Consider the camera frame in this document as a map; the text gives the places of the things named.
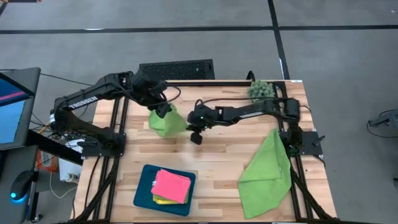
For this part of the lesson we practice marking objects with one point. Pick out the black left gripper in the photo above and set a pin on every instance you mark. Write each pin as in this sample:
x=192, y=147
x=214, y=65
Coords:
x=149, y=90

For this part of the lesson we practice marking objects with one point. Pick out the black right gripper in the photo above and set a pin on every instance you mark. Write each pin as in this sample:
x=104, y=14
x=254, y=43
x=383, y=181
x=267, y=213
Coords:
x=200, y=117

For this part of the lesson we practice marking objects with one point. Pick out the pink microfiber towel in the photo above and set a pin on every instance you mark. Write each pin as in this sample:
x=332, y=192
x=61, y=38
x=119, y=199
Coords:
x=171, y=186

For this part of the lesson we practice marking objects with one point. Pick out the yellow microfiber towel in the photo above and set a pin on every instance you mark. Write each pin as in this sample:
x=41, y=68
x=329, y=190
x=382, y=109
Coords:
x=164, y=202

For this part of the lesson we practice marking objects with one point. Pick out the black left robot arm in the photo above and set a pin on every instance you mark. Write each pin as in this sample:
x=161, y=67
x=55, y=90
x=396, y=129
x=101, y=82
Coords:
x=105, y=87

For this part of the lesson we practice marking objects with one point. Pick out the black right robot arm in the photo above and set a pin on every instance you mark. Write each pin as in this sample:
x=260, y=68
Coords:
x=236, y=113

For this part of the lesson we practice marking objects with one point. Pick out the artificial potted plant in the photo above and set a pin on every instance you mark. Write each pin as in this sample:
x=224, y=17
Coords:
x=261, y=90

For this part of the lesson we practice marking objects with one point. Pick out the teal plastic tray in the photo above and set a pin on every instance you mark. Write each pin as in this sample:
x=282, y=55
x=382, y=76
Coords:
x=143, y=193

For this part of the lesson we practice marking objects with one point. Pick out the orange bag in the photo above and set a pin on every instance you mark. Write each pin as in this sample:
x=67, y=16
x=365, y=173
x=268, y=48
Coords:
x=46, y=161

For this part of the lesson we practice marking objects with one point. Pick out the computer monitor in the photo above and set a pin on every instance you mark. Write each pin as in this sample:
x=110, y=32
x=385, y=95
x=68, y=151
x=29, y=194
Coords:
x=12, y=115

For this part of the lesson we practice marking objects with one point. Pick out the dark grey desk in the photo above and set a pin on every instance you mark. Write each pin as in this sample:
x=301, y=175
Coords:
x=9, y=161

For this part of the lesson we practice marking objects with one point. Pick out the black computer mouse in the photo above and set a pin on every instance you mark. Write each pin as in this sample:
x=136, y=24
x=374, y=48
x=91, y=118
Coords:
x=19, y=186

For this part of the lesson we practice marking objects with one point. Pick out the black stand base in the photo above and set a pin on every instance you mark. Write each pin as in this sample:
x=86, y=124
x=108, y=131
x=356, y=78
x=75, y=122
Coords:
x=385, y=118

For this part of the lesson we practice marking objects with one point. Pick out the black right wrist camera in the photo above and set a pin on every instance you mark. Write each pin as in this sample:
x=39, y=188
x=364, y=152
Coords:
x=196, y=138

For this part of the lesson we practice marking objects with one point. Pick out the black aluminium table frame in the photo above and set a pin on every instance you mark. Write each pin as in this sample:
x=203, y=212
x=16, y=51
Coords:
x=217, y=83

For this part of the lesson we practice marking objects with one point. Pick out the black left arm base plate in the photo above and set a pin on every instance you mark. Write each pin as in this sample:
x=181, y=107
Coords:
x=90, y=151

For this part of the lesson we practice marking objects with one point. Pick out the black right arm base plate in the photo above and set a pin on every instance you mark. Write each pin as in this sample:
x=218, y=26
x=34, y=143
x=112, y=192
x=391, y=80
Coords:
x=311, y=144

